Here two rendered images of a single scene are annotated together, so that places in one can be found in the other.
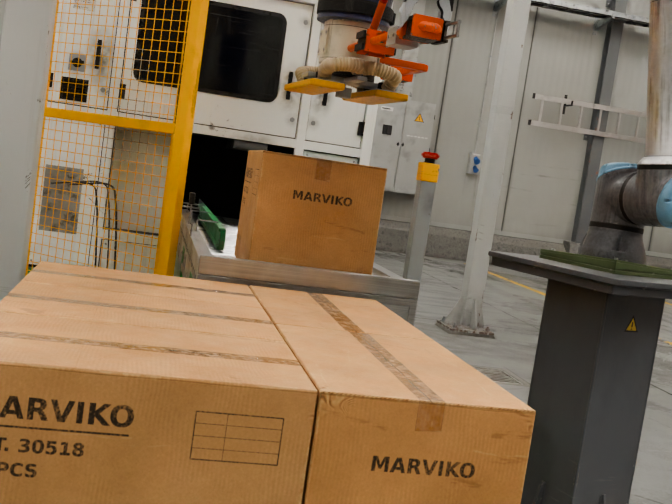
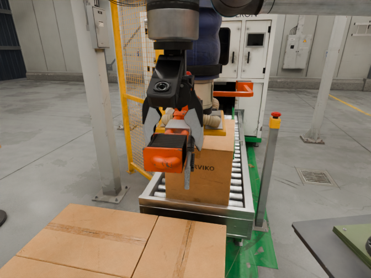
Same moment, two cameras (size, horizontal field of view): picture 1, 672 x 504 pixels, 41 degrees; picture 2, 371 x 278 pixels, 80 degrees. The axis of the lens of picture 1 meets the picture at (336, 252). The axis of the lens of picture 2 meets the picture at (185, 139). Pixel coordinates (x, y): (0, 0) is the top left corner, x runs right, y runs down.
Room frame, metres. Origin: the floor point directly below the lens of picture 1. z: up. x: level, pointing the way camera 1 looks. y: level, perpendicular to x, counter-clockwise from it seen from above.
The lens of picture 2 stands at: (1.76, -0.32, 1.46)
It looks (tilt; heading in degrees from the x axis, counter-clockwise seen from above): 22 degrees down; 23
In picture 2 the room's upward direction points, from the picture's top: straight up
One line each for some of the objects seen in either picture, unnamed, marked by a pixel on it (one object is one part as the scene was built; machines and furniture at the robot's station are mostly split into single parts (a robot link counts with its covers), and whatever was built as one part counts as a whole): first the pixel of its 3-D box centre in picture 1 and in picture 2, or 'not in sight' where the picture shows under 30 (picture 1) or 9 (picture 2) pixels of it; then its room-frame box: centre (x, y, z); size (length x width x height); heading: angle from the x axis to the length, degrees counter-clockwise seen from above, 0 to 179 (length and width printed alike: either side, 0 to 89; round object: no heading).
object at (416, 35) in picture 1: (421, 29); (167, 151); (2.12, -0.12, 1.27); 0.08 x 0.07 x 0.05; 17
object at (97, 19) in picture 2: not in sight; (99, 28); (3.31, 1.11, 1.62); 0.20 x 0.05 x 0.30; 12
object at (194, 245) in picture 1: (189, 248); (181, 142); (3.85, 0.63, 0.50); 2.31 x 0.05 x 0.19; 12
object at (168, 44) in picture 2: not in sight; (174, 76); (2.16, -0.12, 1.41); 0.09 x 0.08 x 0.12; 16
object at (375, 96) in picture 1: (374, 92); (213, 117); (2.72, -0.04, 1.17); 0.34 x 0.10 x 0.05; 17
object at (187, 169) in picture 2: (434, 35); (196, 142); (2.19, -0.16, 1.27); 0.31 x 0.03 x 0.05; 20
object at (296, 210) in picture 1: (304, 215); (203, 156); (3.12, 0.13, 0.75); 0.60 x 0.40 x 0.40; 11
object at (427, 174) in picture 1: (409, 291); (265, 177); (3.44, -0.30, 0.50); 0.07 x 0.07 x 1.00; 12
